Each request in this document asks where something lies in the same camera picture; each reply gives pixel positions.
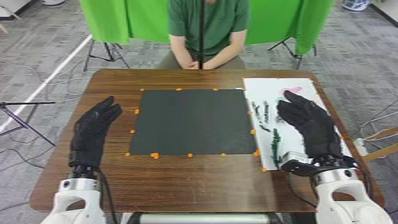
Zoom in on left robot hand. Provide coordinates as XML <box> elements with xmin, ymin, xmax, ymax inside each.
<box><xmin>67</xmin><ymin>96</ymin><xmax>124</xmax><ymax>169</ymax></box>

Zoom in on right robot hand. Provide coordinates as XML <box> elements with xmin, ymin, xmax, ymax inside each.
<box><xmin>275</xmin><ymin>89</ymin><xmax>346</xmax><ymax>160</ymax></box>

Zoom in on dark mat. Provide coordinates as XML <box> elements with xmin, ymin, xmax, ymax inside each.
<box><xmin>127</xmin><ymin>88</ymin><xmax>260</xmax><ymax>157</ymax></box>

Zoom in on person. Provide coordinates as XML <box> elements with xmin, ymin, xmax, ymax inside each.
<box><xmin>156</xmin><ymin>0</ymin><xmax>252</xmax><ymax>71</ymax></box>

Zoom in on black tripod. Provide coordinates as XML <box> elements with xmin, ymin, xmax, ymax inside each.
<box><xmin>0</xmin><ymin>100</ymin><xmax>58</xmax><ymax>148</ymax></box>

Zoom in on white sheet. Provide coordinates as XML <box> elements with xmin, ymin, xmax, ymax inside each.
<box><xmin>241</xmin><ymin>77</ymin><xmax>355</xmax><ymax>172</ymax></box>

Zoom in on black cloth stand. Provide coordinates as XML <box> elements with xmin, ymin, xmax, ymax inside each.
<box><xmin>264</xmin><ymin>35</ymin><xmax>321</xmax><ymax>71</ymax></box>
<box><xmin>81</xmin><ymin>39</ymin><xmax>133</xmax><ymax>73</ymax></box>

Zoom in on pale grey bar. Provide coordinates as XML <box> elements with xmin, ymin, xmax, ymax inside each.
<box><xmin>125</xmin><ymin>213</ymin><xmax>280</xmax><ymax>224</ymax></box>

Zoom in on black pole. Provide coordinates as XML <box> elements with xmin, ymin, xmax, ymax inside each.
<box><xmin>197</xmin><ymin>0</ymin><xmax>207</xmax><ymax>70</ymax></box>

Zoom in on black cable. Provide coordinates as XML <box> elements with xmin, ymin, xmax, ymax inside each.
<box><xmin>284</xmin><ymin>172</ymin><xmax>319</xmax><ymax>210</ymax></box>

